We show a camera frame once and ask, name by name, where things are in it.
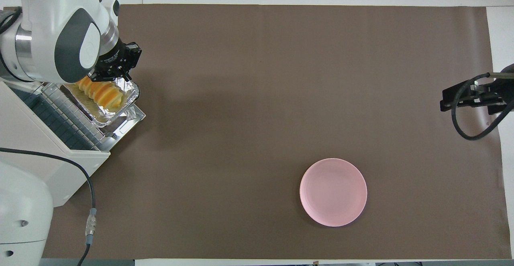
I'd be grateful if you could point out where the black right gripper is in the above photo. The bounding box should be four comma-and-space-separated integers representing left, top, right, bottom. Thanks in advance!
440, 63, 514, 116

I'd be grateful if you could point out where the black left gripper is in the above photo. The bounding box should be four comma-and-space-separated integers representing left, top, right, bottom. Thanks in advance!
89, 41, 143, 83

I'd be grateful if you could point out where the yellow twisted bread loaf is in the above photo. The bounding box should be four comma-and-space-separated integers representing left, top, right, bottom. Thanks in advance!
76, 75, 124, 110

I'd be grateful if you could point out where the aluminium foil baking tray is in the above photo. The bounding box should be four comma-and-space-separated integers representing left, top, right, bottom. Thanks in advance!
63, 77, 141, 128

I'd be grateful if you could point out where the glass oven door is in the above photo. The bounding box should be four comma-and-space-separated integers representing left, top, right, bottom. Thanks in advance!
96, 104, 147, 152

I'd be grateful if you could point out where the cream toaster oven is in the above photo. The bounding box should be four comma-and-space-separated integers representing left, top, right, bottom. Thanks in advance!
0, 79, 111, 209

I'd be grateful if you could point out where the brown table mat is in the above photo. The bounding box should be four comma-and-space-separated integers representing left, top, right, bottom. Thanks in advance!
42, 4, 508, 261

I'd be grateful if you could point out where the pink round plate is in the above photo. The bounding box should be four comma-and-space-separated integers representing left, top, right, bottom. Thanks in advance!
300, 158, 368, 227

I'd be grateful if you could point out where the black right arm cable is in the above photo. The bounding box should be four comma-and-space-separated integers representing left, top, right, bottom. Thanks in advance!
449, 72, 514, 141

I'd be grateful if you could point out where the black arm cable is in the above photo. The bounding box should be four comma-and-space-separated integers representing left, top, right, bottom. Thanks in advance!
0, 147, 98, 266
449, 72, 514, 141

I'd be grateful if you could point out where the metal oven wire rack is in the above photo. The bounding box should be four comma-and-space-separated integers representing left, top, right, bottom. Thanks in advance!
10, 83, 107, 151

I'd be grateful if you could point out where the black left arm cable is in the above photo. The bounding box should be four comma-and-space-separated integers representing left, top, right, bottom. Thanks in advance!
0, 147, 98, 266

